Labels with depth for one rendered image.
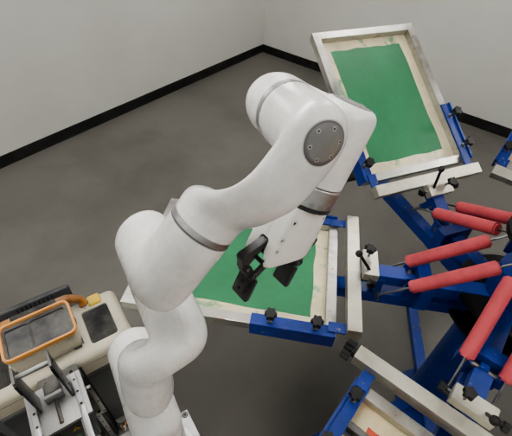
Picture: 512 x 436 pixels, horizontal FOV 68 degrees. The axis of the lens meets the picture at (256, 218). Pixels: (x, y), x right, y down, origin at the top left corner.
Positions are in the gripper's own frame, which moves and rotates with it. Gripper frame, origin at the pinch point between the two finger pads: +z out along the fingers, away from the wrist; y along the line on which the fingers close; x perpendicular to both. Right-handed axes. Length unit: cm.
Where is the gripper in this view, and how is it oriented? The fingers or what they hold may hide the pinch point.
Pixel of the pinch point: (263, 283)
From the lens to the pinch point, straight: 58.7
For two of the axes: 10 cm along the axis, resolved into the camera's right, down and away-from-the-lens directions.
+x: 6.5, 5.6, -5.2
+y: -6.7, 1.0, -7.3
